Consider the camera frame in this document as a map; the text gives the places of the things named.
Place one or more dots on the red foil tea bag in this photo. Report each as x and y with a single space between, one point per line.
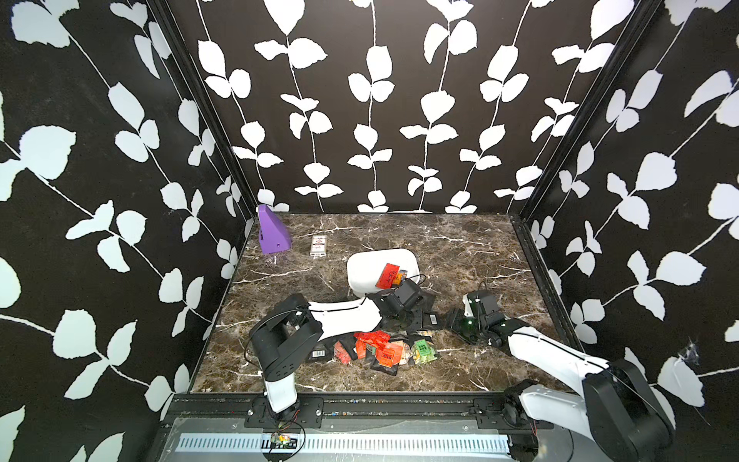
391 276

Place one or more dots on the orange red tea bag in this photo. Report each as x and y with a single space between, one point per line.
389 354

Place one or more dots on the small white card box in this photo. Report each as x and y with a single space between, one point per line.
318 246

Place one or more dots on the purple wedge block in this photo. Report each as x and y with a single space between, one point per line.
274 236

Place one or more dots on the white perforated strip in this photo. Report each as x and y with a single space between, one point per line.
487 445

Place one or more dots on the white plastic storage box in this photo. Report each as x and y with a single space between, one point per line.
364 268

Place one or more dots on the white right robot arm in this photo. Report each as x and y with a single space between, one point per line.
608 402

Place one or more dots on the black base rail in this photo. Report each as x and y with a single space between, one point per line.
487 410

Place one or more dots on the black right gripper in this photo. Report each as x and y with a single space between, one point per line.
455 317

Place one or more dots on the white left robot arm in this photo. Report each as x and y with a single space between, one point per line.
285 339

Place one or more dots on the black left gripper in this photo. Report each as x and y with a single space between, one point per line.
418 321

